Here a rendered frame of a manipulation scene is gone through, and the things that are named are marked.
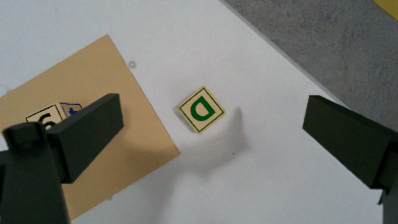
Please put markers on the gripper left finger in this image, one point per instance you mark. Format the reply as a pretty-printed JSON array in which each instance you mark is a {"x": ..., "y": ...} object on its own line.
[{"x": 38, "y": 161}]

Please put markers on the white number block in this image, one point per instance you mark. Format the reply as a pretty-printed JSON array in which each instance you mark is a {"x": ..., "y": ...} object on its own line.
[{"x": 53, "y": 113}]

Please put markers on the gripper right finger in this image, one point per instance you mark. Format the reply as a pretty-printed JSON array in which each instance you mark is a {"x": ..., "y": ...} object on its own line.
[{"x": 366, "y": 148}]

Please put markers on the tan square mat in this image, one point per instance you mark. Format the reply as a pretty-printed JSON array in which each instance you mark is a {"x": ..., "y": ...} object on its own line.
[{"x": 141, "y": 146}]

